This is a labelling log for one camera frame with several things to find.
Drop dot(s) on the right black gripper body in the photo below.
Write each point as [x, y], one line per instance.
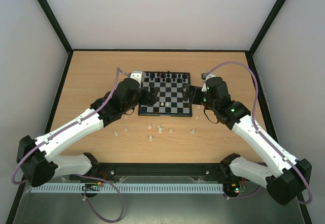
[193, 94]

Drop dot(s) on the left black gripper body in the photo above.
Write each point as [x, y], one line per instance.
[142, 101]

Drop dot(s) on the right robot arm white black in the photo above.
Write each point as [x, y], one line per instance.
[282, 175]

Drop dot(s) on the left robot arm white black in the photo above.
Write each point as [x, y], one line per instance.
[39, 158]

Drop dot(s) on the black and white chessboard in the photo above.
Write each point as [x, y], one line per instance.
[169, 86]

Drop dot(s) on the black cage frame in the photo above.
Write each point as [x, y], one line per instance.
[249, 56]

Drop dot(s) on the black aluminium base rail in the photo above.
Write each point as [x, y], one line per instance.
[162, 169]

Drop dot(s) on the light blue slotted cable duct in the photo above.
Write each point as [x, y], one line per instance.
[131, 188]

